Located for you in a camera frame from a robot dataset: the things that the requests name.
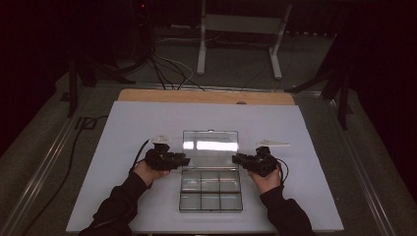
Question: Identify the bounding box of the bundle of black floor cables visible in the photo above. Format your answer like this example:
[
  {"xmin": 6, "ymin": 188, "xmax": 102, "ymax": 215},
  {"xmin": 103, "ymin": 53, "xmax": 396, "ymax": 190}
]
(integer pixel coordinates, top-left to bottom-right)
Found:
[{"xmin": 149, "ymin": 48, "xmax": 206, "ymax": 91}]

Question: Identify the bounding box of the clear plastic compartment box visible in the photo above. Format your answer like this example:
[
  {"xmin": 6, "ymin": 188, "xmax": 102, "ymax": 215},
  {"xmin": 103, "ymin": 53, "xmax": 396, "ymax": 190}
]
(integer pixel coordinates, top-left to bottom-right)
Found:
[{"xmin": 178, "ymin": 130, "xmax": 244, "ymax": 213}]

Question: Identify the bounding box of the right hand-held gripper black cable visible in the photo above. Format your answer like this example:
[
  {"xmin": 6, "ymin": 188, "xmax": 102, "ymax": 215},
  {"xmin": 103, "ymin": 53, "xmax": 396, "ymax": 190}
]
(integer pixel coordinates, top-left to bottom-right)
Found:
[{"xmin": 274, "ymin": 157, "xmax": 290, "ymax": 185}]

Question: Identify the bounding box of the hand-held gripper black cable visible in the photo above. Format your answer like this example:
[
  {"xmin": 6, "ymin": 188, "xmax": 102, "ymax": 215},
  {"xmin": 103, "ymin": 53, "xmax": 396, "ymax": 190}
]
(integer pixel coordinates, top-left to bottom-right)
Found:
[
  {"xmin": 274, "ymin": 157, "xmax": 290, "ymax": 185},
  {"xmin": 130, "ymin": 139, "xmax": 152, "ymax": 172}
]

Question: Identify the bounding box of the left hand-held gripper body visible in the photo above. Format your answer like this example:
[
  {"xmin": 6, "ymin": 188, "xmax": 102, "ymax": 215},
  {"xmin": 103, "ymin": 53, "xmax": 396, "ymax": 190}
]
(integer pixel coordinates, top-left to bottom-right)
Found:
[{"xmin": 144, "ymin": 134, "xmax": 185, "ymax": 172}]

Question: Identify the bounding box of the long black floor cable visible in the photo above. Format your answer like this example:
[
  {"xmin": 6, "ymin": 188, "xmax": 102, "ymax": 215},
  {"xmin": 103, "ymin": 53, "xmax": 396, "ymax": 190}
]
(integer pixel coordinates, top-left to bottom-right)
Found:
[{"xmin": 19, "ymin": 114, "xmax": 109, "ymax": 236}]

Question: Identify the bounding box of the left hand-held gripper black cable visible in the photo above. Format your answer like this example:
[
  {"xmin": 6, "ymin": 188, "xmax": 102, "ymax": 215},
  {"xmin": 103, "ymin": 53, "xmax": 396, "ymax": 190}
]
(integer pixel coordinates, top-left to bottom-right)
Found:
[{"xmin": 130, "ymin": 139, "xmax": 152, "ymax": 172}]

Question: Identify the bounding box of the metal floor rail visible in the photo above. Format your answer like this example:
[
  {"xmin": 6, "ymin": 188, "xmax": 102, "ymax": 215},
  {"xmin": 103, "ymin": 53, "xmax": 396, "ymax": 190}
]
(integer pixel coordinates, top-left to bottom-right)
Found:
[
  {"xmin": 94, "ymin": 82, "xmax": 324, "ymax": 96},
  {"xmin": 323, "ymin": 94, "xmax": 397, "ymax": 236},
  {"xmin": 0, "ymin": 94, "xmax": 92, "ymax": 236}
]

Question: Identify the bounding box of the white table mat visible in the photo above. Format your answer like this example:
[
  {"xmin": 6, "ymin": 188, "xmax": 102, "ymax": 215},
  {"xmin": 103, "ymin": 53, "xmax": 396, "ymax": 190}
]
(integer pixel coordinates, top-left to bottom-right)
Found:
[{"xmin": 65, "ymin": 100, "xmax": 344, "ymax": 234}]

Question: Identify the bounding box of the dark equipment tower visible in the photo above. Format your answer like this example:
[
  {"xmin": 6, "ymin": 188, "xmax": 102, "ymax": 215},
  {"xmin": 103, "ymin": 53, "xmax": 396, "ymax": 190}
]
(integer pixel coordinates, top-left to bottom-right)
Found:
[{"xmin": 107, "ymin": 0, "xmax": 155, "ymax": 67}]

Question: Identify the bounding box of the black tripod stand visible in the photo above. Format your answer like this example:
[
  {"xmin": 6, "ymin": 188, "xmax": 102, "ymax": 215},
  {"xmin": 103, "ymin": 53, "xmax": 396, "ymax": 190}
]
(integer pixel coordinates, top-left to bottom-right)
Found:
[{"xmin": 284, "ymin": 32, "xmax": 355, "ymax": 131}]

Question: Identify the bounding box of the person's left hand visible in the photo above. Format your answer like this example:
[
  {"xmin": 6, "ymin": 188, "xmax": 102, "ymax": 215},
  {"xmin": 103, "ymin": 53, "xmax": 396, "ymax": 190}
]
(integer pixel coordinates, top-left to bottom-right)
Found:
[{"xmin": 132, "ymin": 158, "xmax": 171, "ymax": 189}]

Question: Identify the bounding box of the white floor cable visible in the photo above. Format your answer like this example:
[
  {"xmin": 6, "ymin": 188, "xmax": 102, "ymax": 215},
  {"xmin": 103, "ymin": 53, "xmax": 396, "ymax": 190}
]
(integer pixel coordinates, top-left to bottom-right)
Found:
[{"xmin": 153, "ymin": 35, "xmax": 195, "ymax": 90}]

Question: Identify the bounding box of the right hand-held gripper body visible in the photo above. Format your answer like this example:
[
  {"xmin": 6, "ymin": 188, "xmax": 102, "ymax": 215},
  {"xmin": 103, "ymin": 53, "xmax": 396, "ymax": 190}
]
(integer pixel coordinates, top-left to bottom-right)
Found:
[{"xmin": 242, "ymin": 139, "xmax": 291, "ymax": 178}]

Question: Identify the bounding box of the white metal stand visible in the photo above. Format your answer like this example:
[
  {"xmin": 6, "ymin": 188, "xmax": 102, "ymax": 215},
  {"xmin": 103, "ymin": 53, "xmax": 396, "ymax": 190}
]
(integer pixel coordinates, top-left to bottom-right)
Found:
[{"xmin": 196, "ymin": 0, "xmax": 293, "ymax": 81}]

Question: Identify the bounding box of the person's right hand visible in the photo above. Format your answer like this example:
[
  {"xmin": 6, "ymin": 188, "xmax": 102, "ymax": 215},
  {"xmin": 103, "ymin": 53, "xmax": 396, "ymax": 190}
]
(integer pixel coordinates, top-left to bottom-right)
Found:
[{"xmin": 248, "ymin": 163, "xmax": 285, "ymax": 197}]

